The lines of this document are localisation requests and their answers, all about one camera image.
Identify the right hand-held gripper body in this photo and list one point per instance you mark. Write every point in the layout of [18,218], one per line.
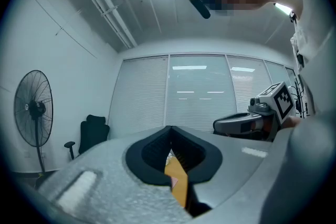
[275,102]

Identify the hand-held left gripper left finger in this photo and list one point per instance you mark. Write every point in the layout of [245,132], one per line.
[147,165]

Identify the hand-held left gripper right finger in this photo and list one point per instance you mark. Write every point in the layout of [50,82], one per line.
[204,162]

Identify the tan desk mat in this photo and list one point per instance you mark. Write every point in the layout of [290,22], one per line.
[178,178]

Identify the person's right forearm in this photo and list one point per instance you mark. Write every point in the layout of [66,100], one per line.
[292,122]

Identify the black coat rack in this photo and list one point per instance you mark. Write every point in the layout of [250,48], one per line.
[300,97]

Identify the person's white shirt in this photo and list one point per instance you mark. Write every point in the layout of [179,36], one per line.
[315,86]

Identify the black office chair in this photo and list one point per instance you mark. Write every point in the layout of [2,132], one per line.
[92,133]

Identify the white window blinds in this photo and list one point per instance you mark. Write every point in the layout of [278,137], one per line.
[199,91]

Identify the rectangular ceiling light panel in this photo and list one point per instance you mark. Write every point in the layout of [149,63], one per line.
[283,8]

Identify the black standing fan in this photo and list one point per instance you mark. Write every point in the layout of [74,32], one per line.
[34,110]

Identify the white ceiling pipes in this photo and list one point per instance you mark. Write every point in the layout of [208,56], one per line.
[105,5]

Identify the black head-mounted camera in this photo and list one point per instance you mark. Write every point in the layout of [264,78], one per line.
[199,5]

